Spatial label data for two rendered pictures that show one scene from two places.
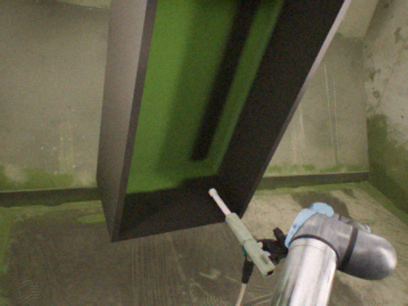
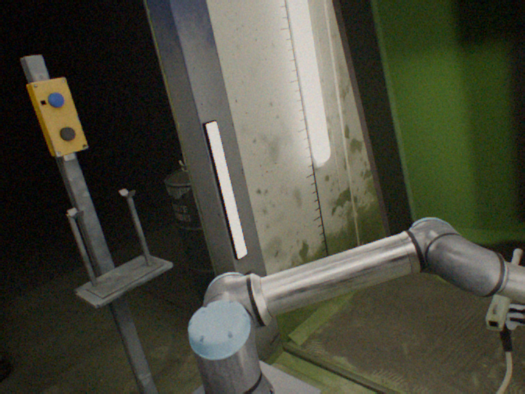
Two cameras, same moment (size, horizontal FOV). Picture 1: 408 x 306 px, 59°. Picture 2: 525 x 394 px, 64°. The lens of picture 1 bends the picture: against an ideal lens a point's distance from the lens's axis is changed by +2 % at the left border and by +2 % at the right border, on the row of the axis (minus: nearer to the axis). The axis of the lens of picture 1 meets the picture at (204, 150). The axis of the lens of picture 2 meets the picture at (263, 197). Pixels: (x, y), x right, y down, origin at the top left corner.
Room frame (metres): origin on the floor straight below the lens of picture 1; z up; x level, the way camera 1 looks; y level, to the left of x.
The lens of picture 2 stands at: (-0.01, -1.19, 1.47)
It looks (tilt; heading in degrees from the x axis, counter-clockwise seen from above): 18 degrees down; 72
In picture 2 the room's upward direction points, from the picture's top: 12 degrees counter-clockwise
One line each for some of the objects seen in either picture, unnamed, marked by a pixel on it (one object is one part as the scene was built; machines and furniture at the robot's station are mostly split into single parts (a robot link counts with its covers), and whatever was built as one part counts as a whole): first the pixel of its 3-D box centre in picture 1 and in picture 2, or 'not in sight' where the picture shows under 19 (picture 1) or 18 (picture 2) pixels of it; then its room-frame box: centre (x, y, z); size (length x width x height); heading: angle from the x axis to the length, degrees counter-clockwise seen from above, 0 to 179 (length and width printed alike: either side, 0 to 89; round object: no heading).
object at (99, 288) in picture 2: not in sight; (112, 239); (-0.10, 0.42, 0.95); 0.26 x 0.15 x 0.32; 25
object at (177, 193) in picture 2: not in sight; (223, 231); (0.52, 1.44, 0.44); 0.59 x 0.58 x 0.89; 95
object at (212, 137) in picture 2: not in sight; (226, 192); (0.40, 0.55, 0.96); 0.06 x 0.02 x 0.63; 25
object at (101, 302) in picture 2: not in sight; (123, 278); (-0.11, 0.44, 0.78); 0.31 x 0.23 x 0.01; 25
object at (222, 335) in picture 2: not in sight; (224, 344); (0.11, -0.27, 0.83); 0.17 x 0.15 x 0.18; 69
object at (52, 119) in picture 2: not in sight; (58, 117); (-0.15, 0.51, 1.42); 0.12 x 0.06 x 0.26; 25
